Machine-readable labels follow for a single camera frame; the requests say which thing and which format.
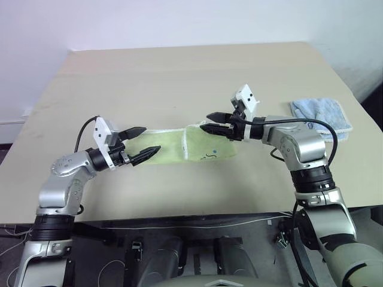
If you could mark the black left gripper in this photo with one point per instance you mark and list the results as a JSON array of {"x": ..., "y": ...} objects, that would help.
[{"x": 119, "y": 155}]

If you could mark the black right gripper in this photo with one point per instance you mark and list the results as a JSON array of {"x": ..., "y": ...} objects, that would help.
[{"x": 238, "y": 128}]

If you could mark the green towel with white trim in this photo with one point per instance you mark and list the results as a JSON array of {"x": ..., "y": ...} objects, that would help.
[{"x": 203, "y": 146}]

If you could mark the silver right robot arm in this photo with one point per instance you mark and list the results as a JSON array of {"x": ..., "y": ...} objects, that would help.
[{"x": 302, "y": 143}]

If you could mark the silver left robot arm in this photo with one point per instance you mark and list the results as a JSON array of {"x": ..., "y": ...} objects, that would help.
[{"x": 64, "y": 167}]

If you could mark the folded light blue towel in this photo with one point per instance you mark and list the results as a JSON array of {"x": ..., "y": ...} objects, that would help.
[{"x": 323, "y": 112}]

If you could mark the silver table clamp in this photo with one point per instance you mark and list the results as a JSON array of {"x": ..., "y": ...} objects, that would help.
[
  {"x": 281, "y": 240},
  {"x": 136, "y": 245}
]

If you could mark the dark rounded grey shape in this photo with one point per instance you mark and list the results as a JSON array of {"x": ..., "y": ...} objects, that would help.
[{"x": 164, "y": 257}]

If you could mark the olive robot torso cover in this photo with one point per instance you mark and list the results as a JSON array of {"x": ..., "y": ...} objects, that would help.
[{"x": 221, "y": 281}]

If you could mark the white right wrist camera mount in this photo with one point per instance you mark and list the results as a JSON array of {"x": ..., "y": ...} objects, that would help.
[{"x": 248, "y": 95}]

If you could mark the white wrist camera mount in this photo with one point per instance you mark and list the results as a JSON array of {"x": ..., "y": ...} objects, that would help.
[
  {"x": 248, "y": 95},
  {"x": 100, "y": 130}
]

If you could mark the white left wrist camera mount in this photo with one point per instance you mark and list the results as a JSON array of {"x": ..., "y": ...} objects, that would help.
[{"x": 100, "y": 130}]

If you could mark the black metal table frame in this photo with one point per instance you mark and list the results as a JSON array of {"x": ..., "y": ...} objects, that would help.
[{"x": 98, "y": 257}]

